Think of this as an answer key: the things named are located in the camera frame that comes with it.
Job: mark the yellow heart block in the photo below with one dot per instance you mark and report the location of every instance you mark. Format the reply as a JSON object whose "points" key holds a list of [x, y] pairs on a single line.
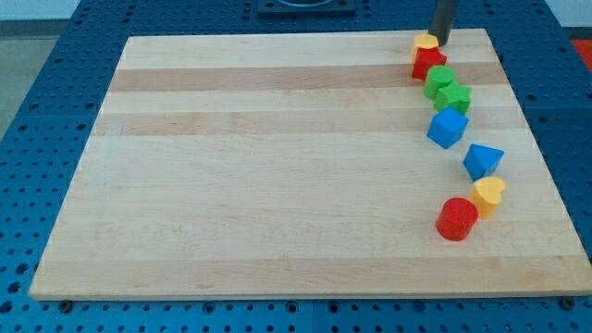
{"points": [[486, 195]]}

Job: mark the wooden board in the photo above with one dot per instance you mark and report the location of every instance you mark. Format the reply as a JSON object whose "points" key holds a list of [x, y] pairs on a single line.
{"points": [[297, 166]]}

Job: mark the blue cube block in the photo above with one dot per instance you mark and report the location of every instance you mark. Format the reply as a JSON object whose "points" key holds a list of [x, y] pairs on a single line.
{"points": [[447, 127]]}

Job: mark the red star block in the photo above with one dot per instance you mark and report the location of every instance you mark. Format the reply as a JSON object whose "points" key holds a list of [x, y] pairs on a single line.
{"points": [[425, 59]]}

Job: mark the green cylinder block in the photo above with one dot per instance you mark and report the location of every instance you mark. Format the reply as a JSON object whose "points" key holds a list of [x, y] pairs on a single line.
{"points": [[437, 77]]}

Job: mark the red cylinder block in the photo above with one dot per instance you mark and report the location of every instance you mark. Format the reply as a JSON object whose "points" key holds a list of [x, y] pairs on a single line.
{"points": [[456, 219]]}

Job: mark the green star block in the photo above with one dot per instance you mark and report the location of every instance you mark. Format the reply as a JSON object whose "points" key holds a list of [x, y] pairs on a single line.
{"points": [[453, 95]]}

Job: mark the yellow pentagon block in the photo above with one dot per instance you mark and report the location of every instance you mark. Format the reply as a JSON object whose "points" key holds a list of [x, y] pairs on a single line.
{"points": [[423, 41]]}

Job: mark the blue triangle block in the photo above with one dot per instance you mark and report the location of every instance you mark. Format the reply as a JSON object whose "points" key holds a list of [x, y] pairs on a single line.
{"points": [[481, 161]]}

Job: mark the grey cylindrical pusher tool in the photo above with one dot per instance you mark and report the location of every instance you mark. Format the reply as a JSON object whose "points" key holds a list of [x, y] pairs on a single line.
{"points": [[442, 20]]}

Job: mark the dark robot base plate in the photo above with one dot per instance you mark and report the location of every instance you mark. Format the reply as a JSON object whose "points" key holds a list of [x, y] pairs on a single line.
{"points": [[305, 8]]}

